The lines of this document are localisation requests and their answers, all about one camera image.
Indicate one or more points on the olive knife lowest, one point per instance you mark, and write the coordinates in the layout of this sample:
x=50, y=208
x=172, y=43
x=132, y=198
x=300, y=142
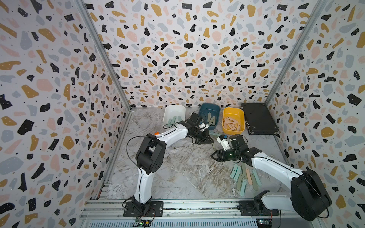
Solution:
x=239, y=183

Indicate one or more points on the olive knife bottom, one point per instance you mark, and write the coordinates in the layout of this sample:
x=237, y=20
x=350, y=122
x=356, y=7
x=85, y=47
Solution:
x=243, y=168

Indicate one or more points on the black case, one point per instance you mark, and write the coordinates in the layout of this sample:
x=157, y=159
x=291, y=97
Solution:
x=258, y=119

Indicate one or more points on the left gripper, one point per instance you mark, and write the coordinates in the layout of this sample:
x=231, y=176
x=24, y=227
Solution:
x=205, y=139

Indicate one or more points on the dark teal storage box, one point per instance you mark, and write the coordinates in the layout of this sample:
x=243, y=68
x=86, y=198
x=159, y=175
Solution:
x=206, y=108

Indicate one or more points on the yellow storage box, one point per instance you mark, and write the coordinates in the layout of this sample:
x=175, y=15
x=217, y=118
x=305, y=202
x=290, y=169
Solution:
x=236, y=114

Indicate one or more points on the white storage box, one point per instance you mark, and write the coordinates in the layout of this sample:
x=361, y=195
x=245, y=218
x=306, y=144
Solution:
x=173, y=114

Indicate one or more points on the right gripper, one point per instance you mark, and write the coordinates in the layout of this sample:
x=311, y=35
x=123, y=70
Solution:
x=219, y=153

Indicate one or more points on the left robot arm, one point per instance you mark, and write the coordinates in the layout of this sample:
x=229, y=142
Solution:
x=150, y=155

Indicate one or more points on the mint knife lowest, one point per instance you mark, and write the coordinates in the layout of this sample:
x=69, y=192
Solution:
x=243, y=187

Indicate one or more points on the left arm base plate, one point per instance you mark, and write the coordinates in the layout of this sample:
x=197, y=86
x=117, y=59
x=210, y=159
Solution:
x=150, y=209

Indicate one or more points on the aluminium front rail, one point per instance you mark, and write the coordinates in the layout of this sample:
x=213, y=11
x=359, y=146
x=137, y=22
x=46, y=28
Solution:
x=188, y=213

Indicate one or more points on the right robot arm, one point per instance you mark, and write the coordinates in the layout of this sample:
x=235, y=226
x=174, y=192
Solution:
x=307, y=196

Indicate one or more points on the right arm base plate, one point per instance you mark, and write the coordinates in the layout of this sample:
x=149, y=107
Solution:
x=255, y=208

